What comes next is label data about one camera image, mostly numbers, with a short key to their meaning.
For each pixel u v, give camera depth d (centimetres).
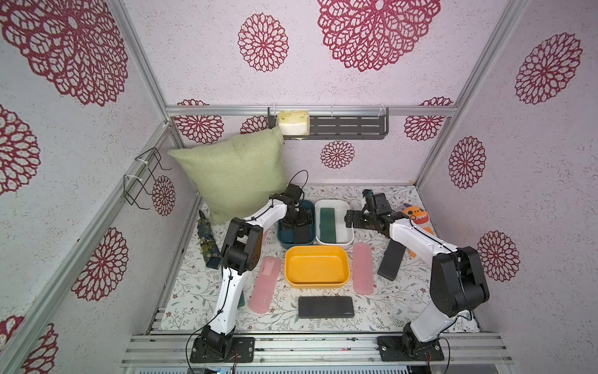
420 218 97
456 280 46
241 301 84
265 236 102
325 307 82
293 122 90
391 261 91
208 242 97
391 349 73
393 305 83
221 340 64
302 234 100
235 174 87
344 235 102
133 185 73
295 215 90
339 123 93
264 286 88
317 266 91
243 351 73
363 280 88
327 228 104
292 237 102
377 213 71
